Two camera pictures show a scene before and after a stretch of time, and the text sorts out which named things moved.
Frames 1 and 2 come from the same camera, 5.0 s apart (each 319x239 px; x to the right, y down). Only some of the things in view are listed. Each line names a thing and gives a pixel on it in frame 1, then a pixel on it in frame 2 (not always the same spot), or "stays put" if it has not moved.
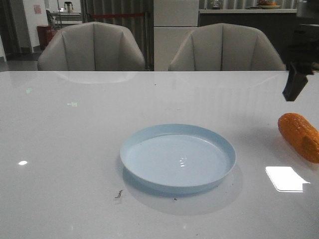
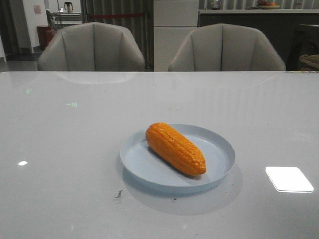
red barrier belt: (117, 15) stays put
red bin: (45, 34) stays put
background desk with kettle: (66, 15) stays put
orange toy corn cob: (301, 135) to (182, 154)
